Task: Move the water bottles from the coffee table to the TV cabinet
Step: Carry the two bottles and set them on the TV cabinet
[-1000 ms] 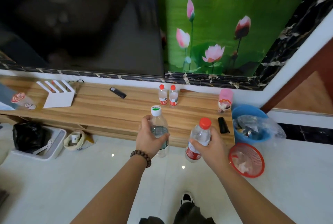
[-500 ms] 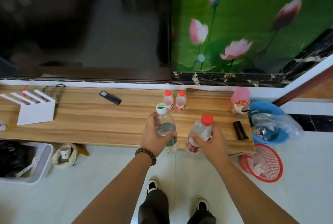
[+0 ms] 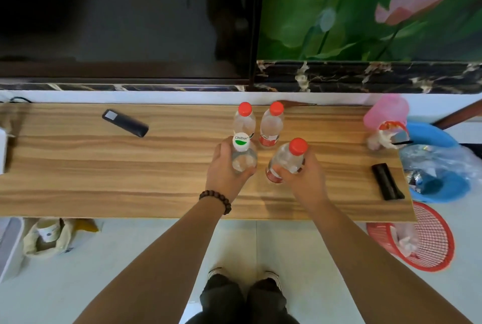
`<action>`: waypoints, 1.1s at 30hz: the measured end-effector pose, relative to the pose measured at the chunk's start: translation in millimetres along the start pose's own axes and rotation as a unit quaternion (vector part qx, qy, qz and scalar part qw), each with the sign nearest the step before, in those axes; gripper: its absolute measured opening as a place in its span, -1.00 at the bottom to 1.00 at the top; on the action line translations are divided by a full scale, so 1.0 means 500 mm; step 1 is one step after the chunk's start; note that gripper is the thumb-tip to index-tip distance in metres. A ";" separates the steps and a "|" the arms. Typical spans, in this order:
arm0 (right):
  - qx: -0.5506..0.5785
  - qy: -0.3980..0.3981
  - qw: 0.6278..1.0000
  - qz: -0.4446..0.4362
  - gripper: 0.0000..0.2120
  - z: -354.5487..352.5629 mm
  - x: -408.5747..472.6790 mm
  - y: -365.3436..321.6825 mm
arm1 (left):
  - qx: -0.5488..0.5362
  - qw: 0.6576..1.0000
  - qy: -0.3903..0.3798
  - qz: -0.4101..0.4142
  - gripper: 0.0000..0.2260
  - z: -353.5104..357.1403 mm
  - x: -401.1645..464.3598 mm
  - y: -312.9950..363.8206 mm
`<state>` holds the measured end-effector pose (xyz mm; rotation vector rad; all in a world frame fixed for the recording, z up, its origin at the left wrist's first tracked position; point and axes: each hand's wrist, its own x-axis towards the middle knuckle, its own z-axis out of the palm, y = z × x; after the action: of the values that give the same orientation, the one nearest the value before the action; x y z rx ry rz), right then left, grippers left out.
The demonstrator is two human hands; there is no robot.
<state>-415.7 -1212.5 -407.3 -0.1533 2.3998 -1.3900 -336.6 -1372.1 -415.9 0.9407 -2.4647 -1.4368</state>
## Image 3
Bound white paper cup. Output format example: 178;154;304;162
37;220;62;242

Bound person's right forearm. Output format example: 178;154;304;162
308;199;475;324

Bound black remote control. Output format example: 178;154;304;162
101;109;150;138

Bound black marble trim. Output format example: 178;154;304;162
0;60;482;94

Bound red rimmed paper cup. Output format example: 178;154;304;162
367;121;414;152

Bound black television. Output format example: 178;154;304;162
0;0;261;85

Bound black rolled bag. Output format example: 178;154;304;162
371;163;406;201

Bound blue plastic basin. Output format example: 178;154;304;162
405;121;471;204

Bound person's right shoe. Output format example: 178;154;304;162
263;270;283;292

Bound person's left hand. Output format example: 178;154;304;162
205;141;258;204

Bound white crumpled tissue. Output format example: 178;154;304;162
390;222;421;259

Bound person's dark grey trousers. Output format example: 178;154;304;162
184;274;302;324

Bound clear plastic bag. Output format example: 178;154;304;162
399;143;482;196

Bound person's left forearm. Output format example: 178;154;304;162
73;199;226;324

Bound green label bottle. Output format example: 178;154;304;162
230;132;259;176

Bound cream cloth bag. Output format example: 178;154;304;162
22;217;76;260

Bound dark wooden bead bracelet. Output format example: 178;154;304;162
198;190;232;216

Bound person's shoe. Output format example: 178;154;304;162
207;267;230;281
263;270;283;292

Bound person's left shoe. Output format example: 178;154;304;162
207;267;230;281

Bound white and blue box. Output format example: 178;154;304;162
0;127;9;175

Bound pink plastic cup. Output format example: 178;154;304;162
363;93;410;131

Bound screwdriver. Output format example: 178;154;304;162
280;99;318;108

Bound wooden TV cabinet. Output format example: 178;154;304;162
0;103;419;223

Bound red plastic basket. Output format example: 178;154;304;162
366;201;455;273

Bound brown door frame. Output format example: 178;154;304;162
433;99;482;131

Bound white plastic basket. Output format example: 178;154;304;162
0;216;25;285

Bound person's right hand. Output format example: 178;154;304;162
271;145;329;209

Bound red cap bottle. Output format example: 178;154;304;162
265;137;309;185
259;101;285;149
233;101;257;140

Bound yellow packet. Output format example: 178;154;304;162
73;218;103;234

